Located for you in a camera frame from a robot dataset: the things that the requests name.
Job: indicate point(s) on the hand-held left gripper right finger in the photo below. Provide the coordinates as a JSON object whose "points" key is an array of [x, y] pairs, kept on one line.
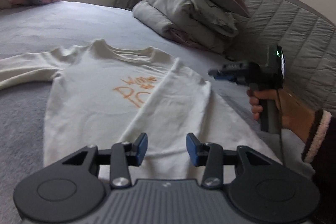
{"points": [[191, 146]]}

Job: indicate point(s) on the grey patterned folded quilt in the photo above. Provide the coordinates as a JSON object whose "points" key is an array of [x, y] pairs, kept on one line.
{"points": [[183, 3]]}

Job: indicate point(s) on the person's right hand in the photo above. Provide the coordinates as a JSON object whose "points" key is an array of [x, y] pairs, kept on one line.
{"points": [[294, 116]]}

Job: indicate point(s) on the person's right forearm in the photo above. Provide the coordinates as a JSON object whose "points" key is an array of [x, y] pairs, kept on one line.
{"points": [[323, 150]]}

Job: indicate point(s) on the white long-sleeve shirt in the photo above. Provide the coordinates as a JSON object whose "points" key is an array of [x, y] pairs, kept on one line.
{"points": [[92, 98]]}

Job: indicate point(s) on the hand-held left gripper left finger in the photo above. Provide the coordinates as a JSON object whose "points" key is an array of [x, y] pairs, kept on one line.
{"points": [[141, 145]]}

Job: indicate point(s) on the grey folded quilt pink underside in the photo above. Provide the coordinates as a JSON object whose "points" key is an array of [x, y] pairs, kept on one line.
{"points": [[162, 24]]}

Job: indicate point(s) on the grey quilted headboard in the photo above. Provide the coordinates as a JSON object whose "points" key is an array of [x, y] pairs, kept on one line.
{"points": [[288, 24]]}

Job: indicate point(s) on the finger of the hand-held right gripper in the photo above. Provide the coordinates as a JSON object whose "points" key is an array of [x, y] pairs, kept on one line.
{"points": [[228, 77], [236, 67]]}

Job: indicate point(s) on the grey bed sheet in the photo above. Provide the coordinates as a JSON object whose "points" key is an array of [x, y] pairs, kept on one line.
{"points": [[52, 27]]}

